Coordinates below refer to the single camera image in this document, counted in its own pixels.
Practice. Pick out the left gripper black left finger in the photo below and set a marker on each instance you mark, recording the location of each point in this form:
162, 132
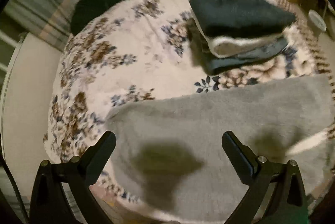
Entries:
49, 203

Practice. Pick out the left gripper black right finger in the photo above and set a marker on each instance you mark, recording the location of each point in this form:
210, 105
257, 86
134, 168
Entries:
288, 202

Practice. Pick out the grey fleece pants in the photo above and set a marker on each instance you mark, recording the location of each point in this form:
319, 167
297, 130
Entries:
169, 158

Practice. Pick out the blue folded jeans bottom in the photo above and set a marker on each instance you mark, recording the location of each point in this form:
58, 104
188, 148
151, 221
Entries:
213, 65

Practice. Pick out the white-lined folded garment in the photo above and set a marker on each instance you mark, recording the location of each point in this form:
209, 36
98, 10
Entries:
224, 46

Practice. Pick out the white mesh waste bin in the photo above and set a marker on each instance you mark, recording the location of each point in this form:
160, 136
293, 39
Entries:
316, 23

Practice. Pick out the floral bed quilt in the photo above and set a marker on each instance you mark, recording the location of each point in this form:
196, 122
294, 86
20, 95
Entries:
139, 50

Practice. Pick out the dark folded pants top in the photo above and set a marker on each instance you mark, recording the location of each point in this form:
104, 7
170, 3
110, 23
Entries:
240, 18

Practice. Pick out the green striped curtain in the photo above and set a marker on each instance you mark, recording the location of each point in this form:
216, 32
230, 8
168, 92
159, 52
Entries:
48, 20

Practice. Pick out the window frame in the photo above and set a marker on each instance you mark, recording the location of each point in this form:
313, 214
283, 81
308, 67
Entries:
10, 38

